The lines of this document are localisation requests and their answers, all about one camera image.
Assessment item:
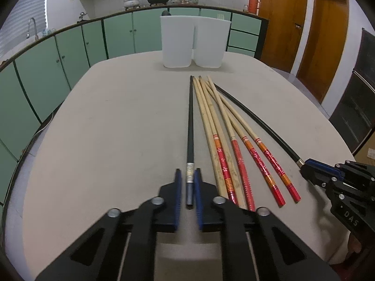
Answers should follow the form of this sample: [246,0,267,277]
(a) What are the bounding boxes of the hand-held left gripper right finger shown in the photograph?
[193,168,342,281]

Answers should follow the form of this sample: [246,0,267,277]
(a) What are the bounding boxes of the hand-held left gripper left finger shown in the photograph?
[35,168,184,281]

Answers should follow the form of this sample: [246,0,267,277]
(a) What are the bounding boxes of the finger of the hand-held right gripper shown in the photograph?
[301,164,356,208]
[305,158,375,182]

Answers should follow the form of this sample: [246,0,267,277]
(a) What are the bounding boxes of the black chopstick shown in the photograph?
[185,75,195,210]
[213,83,306,169]

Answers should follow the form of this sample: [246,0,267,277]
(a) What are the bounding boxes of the faded-handle wooden chopstick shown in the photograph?
[199,76,247,209]

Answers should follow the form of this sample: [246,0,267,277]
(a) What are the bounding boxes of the red-handled wooden chopstick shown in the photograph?
[205,76,287,207]
[206,76,302,203]
[203,79,256,212]
[192,78,238,205]

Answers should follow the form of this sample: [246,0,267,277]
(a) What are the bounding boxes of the white two-compartment utensil holder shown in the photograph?
[160,15,232,69]

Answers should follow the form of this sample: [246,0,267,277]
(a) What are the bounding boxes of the person's right hand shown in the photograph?
[347,231,367,255]

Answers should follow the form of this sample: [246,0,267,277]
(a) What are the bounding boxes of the cardboard box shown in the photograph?
[353,136,375,166]

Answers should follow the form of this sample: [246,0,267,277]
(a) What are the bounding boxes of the black cabinet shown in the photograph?
[330,28,375,153]

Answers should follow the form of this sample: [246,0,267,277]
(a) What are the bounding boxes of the plain wooden door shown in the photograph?
[296,0,350,103]

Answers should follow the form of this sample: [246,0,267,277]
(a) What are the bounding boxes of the green base kitchen cabinets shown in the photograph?
[0,6,269,211]

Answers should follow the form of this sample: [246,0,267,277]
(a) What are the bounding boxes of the metal kitchen faucet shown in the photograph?
[26,18,38,40]

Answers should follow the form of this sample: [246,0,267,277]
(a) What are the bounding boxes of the white window blinds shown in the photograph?
[0,0,49,56]

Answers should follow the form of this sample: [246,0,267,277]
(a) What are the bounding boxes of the wooden door with handle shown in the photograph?
[259,0,309,73]

